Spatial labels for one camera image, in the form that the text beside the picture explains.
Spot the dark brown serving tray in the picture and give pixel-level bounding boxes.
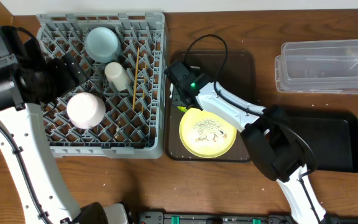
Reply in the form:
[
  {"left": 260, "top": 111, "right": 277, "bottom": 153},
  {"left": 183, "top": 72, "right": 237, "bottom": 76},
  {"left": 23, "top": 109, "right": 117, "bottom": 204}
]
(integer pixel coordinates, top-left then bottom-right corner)
[{"left": 165, "top": 50, "right": 256, "bottom": 163}]

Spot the plain wooden chopstick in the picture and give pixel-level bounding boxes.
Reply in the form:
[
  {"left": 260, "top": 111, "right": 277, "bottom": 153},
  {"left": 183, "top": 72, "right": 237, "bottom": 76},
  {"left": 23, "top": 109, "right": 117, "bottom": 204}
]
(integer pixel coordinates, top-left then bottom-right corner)
[{"left": 132, "top": 47, "right": 140, "bottom": 110}]

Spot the grey plastic dish rack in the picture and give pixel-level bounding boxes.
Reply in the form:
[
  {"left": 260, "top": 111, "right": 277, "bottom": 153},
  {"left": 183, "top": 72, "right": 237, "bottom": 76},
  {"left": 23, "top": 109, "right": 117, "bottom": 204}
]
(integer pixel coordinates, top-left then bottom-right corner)
[{"left": 37, "top": 12, "right": 168, "bottom": 159}]

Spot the light blue bowl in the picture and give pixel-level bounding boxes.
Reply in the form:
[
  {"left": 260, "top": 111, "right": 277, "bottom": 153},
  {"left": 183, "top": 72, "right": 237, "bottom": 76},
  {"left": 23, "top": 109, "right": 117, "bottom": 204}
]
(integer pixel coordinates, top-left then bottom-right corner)
[{"left": 85, "top": 27, "right": 121, "bottom": 63}]

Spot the clear plastic container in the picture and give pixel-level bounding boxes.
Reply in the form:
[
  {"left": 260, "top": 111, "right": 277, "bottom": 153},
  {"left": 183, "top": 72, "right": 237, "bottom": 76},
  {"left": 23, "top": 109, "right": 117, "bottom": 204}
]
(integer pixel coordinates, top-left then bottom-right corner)
[{"left": 275, "top": 39, "right": 358, "bottom": 95}]

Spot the patterned wooden chopstick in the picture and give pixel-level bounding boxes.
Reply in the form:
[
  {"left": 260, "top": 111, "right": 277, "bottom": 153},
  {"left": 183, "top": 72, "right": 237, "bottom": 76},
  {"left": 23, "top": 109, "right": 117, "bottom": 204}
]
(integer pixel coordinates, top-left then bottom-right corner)
[{"left": 141, "top": 64, "right": 147, "bottom": 114}]

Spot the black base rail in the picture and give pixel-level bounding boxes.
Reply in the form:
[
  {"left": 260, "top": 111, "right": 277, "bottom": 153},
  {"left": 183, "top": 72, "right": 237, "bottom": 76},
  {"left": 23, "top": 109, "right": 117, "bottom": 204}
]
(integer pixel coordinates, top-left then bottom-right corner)
[{"left": 137, "top": 210, "right": 358, "bottom": 224}]

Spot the black plastic tray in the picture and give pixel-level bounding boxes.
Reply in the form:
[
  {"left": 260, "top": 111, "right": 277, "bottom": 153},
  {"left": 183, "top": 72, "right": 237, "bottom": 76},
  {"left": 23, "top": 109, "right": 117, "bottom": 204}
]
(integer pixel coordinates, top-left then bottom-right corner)
[{"left": 285, "top": 108, "right": 358, "bottom": 173}]

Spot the cream plastic cup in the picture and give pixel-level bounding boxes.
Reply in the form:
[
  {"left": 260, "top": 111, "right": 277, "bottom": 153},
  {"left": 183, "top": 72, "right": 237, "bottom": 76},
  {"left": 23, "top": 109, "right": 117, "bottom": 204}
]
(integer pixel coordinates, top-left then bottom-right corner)
[{"left": 104, "top": 62, "right": 131, "bottom": 91}]

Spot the pink bowl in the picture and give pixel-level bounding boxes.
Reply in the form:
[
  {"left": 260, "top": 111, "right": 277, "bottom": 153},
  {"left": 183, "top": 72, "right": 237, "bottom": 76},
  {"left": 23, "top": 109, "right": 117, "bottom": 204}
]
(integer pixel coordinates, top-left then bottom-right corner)
[{"left": 67, "top": 92, "right": 106, "bottom": 129}]

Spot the yellow plate with crumbs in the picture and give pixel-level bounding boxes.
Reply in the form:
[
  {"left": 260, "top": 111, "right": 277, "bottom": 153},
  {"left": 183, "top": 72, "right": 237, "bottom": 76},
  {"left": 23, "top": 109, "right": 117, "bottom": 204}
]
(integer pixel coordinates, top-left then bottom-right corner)
[{"left": 179, "top": 108, "right": 237, "bottom": 159}]

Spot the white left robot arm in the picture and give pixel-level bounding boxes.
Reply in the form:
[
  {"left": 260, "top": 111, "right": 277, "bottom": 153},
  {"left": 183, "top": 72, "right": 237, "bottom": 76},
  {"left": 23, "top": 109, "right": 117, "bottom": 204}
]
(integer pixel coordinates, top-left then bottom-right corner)
[{"left": 0, "top": 26, "right": 131, "bottom": 223}]

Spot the green orange snack wrapper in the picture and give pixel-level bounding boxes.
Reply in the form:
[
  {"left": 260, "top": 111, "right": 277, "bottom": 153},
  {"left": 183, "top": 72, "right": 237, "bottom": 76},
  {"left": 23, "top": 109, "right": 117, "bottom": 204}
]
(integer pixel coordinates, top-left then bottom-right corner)
[{"left": 177, "top": 106, "right": 188, "bottom": 113}]

